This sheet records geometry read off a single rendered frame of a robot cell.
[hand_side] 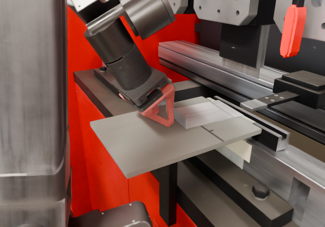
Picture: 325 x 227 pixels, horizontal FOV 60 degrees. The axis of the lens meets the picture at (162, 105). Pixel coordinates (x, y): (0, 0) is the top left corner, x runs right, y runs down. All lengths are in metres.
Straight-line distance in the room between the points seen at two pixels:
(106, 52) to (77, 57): 0.89
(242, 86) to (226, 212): 0.47
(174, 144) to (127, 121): 0.12
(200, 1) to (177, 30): 0.91
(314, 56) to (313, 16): 0.66
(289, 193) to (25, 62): 0.44
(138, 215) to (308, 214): 0.30
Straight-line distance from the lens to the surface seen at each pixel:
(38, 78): 0.23
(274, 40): 1.17
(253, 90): 0.88
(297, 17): 0.39
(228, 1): 0.52
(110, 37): 0.41
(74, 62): 1.31
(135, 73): 0.43
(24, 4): 0.23
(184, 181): 0.59
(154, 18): 0.41
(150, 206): 0.76
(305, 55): 1.09
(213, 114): 0.56
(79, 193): 1.63
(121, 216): 0.31
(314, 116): 0.77
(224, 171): 0.57
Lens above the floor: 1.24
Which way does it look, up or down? 24 degrees down
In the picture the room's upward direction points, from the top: straight up
